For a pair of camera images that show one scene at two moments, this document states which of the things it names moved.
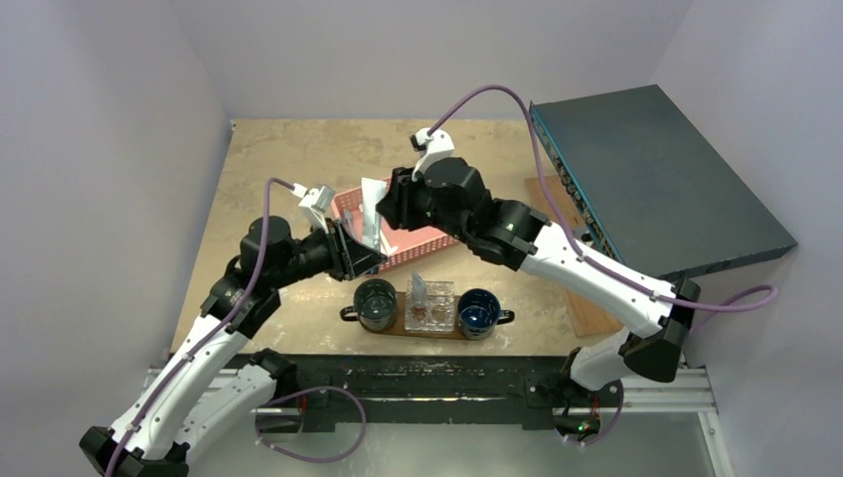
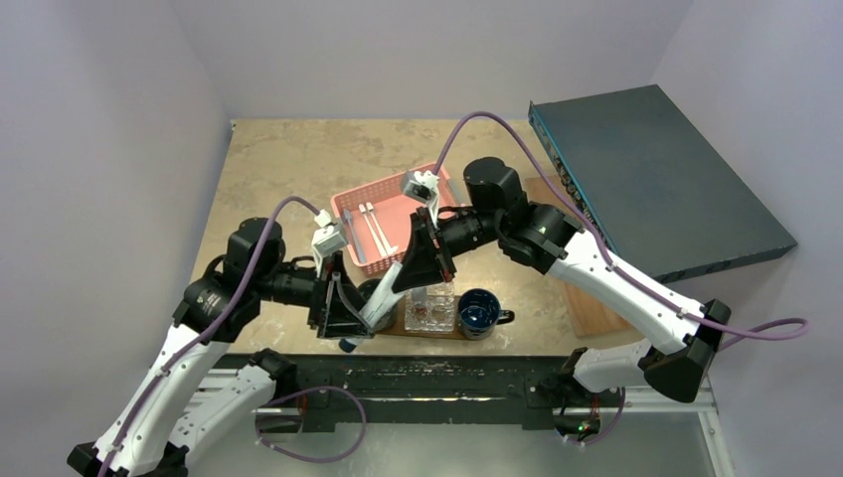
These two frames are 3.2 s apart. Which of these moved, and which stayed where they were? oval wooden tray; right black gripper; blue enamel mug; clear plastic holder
Moved: right black gripper
Stayed: oval wooden tray; blue enamel mug; clear plastic holder
